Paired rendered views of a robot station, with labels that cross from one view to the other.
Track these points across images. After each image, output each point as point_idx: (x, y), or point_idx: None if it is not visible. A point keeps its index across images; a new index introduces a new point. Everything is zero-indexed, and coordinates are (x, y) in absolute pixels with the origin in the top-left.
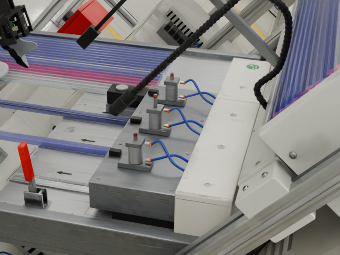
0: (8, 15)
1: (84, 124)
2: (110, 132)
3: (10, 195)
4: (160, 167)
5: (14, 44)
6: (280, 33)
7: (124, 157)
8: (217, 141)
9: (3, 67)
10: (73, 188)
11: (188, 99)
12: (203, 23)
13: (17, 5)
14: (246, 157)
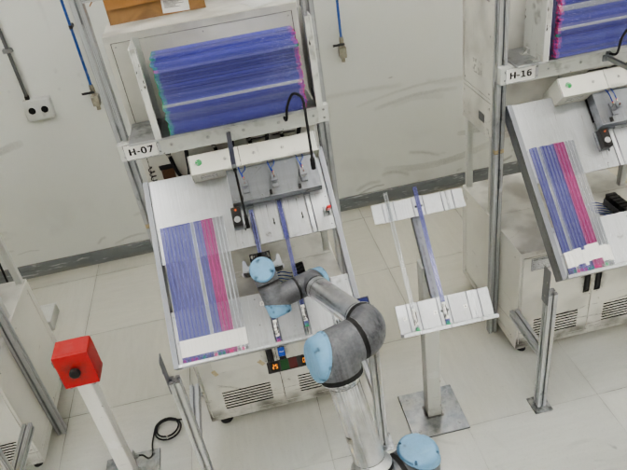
0: (267, 251)
1: (261, 230)
2: (262, 215)
3: (327, 224)
4: (299, 166)
5: (248, 271)
6: (133, 170)
7: (303, 179)
8: (278, 149)
9: (277, 255)
10: (310, 205)
11: (239, 181)
12: (306, 120)
13: (250, 258)
14: (302, 125)
